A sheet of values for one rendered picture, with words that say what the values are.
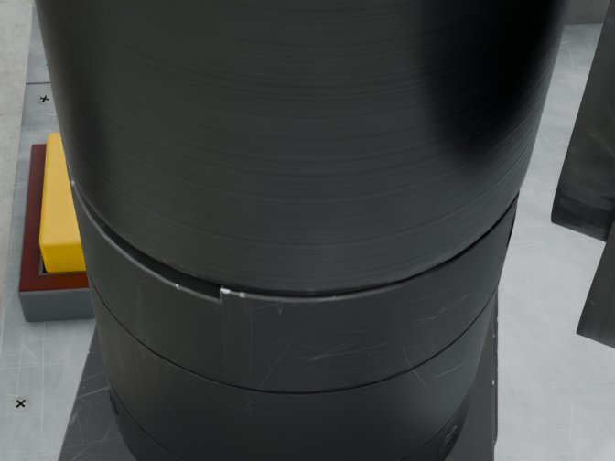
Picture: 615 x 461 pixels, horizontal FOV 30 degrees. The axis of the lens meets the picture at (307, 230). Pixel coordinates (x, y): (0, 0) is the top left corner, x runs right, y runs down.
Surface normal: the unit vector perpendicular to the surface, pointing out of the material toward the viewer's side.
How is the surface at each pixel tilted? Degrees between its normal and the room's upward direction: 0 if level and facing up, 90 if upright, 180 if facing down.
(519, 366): 0
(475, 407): 0
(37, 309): 90
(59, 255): 90
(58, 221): 0
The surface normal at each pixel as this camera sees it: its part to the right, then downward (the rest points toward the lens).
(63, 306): 0.09, 0.76
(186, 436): -0.48, 0.66
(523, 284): 0.02, -0.65
